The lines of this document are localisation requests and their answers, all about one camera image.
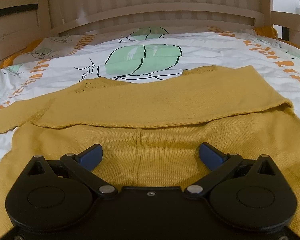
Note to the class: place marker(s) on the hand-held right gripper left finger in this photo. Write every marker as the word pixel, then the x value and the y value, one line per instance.
pixel 92 156

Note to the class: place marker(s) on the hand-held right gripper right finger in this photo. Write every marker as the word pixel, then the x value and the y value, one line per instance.
pixel 210 155

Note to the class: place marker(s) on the yellow knitted sweater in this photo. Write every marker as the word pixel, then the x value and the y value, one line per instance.
pixel 150 120

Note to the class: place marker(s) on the white printed duvet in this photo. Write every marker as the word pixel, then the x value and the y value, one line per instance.
pixel 140 60

